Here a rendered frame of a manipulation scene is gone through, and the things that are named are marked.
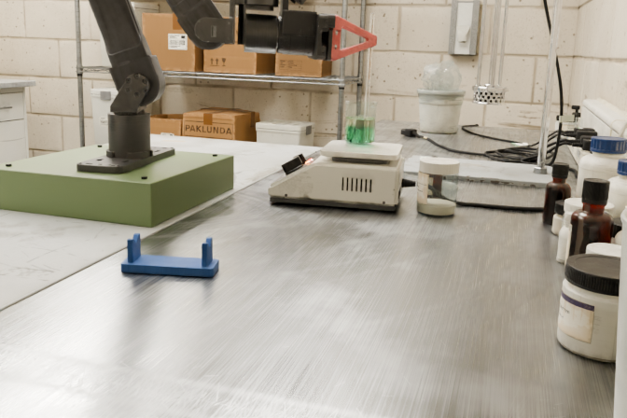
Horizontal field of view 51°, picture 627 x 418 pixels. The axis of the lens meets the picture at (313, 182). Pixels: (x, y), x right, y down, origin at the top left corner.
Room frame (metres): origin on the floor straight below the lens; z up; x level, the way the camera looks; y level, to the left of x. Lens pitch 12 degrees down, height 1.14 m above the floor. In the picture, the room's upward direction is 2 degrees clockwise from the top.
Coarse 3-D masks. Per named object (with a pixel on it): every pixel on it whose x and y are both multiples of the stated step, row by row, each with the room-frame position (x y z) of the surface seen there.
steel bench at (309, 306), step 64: (384, 128) 2.01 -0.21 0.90; (512, 128) 2.13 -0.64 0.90; (256, 192) 1.07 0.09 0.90; (512, 192) 1.13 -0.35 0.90; (192, 256) 0.73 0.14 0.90; (256, 256) 0.73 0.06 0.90; (320, 256) 0.74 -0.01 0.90; (384, 256) 0.75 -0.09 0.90; (448, 256) 0.76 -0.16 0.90; (512, 256) 0.77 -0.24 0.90; (0, 320) 0.53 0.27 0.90; (64, 320) 0.54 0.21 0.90; (128, 320) 0.54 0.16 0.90; (192, 320) 0.55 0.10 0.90; (256, 320) 0.55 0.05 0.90; (320, 320) 0.56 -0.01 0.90; (384, 320) 0.56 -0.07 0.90; (448, 320) 0.57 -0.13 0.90; (512, 320) 0.57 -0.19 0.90; (0, 384) 0.43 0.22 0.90; (64, 384) 0.43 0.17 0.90; (128, 384) 0.43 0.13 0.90; (192, 384) 0.44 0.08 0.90; (256, 384) 0.44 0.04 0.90; (320, 384) 0.44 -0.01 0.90; (384, 384) 0.44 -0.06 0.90; (448, 384) 0.45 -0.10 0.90; (512, 384) 0.45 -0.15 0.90; (576, 384) 0.45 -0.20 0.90
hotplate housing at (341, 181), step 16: (320, 160) 0.99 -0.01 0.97; (336, 160) 0.99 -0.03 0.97; (352, 160) 0.99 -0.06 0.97; (368, 160) 0.98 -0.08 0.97; (384, 160) 0.98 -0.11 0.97; (400, 160) 1.04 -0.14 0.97; (288, 176) 0.99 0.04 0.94; (304, 176) 0.98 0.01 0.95; (320, 176) 0.98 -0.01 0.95; (336, 176) 0.97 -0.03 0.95; (352, 176) 0.97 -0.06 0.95; (368, 176) 0.96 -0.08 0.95; (384, 176) 0.96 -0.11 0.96; (400, 176) 0.99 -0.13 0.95; (272, 192) 0.99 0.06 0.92; (288, 192) 0.99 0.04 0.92; (304, 192) 0.98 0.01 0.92; (320, 192) 0.98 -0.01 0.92; (336, 192) 0.97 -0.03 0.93; (352, 192) 0.97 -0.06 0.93; (368, 192) 0.96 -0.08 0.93; (384, 192) 0.96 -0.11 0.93; (400, 192) 1.03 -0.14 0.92; (368, 208) 0.97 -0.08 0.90; (384, 208) 0.96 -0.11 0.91
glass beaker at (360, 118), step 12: (360, 96) 1.07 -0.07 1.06; (348, 108) 1.04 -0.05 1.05; (360, 108) 1.02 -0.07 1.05; (372, 108) 1.03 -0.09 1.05; (348, 120) 1.03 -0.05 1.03; (360, 120) 1.02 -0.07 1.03; (372, 120) 1.03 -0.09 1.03; (348, 132) 1.03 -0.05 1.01; (360, 132) 1.02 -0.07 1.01; (372, 132) 1.03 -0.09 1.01; (348, 144) 1.03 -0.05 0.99; (360, 144) 1.02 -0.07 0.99; (372, 144) 1.04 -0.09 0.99
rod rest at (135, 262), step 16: (128, 240) 0.67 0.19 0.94; (208, 240) 0.68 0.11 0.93; (128, 256) 0.67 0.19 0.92; (144, 256) 0.69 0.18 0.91; (160, 256) 0.69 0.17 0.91; (208, 256) 0.67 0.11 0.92; (144, 272) 0.66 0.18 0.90; (160, 272) 0.66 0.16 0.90; (176, 272) 0.66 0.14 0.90; (192, 272) 0.66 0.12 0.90; (208, 272) 0.66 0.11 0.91
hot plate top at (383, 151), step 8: (328, 144) 1.05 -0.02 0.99; (336, 144) 1.05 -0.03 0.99; (376, 144) 1.07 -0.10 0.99; (384, 144) 1.07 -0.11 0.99; (392, 144) 1.07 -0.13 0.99; (320, 152) 0.99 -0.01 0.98; (328, 152) 0.98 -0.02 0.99; (336, 152) 0.98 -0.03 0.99; (344, 152) 0.97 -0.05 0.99; (352, 152) 0.97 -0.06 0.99; (360, 152) 0.97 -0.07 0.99; (368, 152) 0.98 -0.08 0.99; (376, 152) 0.98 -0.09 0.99; (384, 152) 0.98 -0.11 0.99; (392, 152) 0.98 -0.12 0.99; (400, 152) 1.01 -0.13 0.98
